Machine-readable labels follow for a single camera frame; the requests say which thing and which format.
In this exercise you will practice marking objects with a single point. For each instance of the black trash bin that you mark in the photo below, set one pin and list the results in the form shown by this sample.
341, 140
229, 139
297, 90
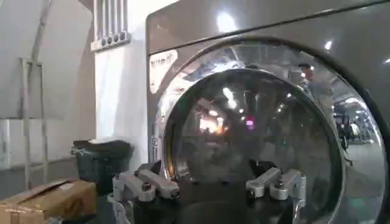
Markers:
102, 161

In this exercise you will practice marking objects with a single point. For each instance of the round glass dryer door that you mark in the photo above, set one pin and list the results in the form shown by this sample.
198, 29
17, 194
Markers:
259, 121

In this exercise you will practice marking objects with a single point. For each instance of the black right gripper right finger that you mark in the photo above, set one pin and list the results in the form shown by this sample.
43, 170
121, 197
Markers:
278, 184

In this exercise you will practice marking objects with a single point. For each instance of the grey dryer machine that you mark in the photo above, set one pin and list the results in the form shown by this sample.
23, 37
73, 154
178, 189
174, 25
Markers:
274, 30

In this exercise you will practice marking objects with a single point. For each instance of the brown cardboard box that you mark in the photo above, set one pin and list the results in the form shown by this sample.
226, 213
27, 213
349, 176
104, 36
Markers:
50, 201

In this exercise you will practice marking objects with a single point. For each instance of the white metal ladder frame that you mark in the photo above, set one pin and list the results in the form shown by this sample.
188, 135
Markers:
33, 121

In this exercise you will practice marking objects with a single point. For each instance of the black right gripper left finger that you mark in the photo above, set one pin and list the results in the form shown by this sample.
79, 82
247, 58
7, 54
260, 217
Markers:
143, 184

